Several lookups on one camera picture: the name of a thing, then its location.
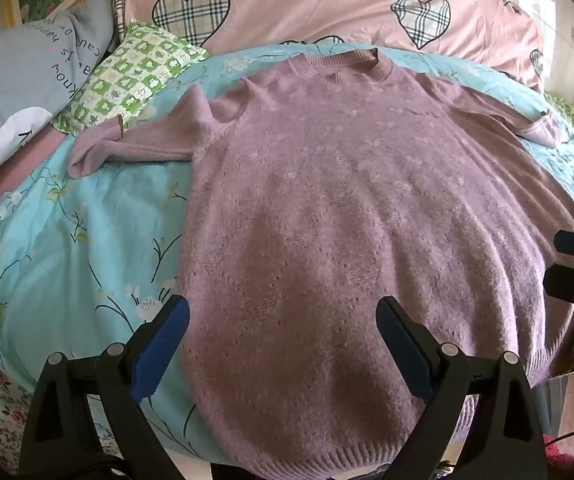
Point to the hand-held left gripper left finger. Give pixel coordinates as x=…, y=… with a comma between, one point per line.
x=162, y=345

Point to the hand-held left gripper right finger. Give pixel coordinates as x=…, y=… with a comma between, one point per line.
x=402, y=347

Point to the mauve knitted sweater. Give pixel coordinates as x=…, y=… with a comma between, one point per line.
x=342, y=210

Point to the light blue floral bedsheet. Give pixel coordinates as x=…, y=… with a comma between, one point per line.
x=92, y=235

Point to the dusty pink pillow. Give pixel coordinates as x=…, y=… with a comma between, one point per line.
x=22, y=170

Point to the green checkered pillow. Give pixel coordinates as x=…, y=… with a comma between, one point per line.
x=132, y=75

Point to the grey printed pillow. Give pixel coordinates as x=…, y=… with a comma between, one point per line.
x=17, y=70

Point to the pink quilt with plaid hearts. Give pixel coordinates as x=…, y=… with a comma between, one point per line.
x=317, y=5

